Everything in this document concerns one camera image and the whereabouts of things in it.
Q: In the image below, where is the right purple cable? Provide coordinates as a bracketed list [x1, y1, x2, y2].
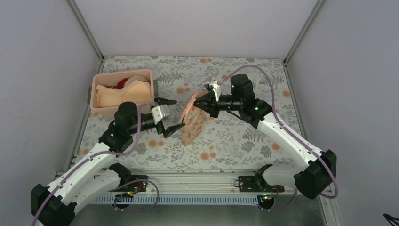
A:
[217, 65, 339, 212]

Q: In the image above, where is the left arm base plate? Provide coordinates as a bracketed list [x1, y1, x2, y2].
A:
[119, 175, 148, 196]

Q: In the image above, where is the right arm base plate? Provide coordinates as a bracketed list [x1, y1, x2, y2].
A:
[233, 176, 285, 193]

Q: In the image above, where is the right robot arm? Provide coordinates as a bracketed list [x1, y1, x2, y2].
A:
[194, 74, 337, 199]

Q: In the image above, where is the floral mesh laundry bag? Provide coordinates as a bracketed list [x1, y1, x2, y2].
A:
[180, 89, 207, 146]

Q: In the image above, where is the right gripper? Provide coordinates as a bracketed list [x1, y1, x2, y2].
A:
[192, 91, 242, 118]

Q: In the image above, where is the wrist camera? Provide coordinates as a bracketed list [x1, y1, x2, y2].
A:
[151, 104, 170, 125]
[204, 79, 221, 102]

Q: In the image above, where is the pink plastic basket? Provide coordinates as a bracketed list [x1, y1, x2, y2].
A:
[90, 69, 155, 121]

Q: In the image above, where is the floral tablecloth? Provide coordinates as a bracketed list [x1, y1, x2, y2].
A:
[74, 55, 314, 170]

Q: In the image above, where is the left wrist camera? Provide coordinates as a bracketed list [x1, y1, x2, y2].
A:
[151, 104, 170, 125]

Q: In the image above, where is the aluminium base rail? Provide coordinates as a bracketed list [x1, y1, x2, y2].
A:
[90, 169, 294, 206]

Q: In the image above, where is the red garment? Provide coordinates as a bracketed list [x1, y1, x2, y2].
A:
[115, 78, 129, 89]

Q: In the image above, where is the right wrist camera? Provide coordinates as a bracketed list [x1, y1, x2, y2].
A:
[204, 79, 221, 102]

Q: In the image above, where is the beige bra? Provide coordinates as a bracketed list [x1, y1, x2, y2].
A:
[96, 80, 152, 107]

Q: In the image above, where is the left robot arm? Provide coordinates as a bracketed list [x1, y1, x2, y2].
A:
[30, 97, 184, 226]

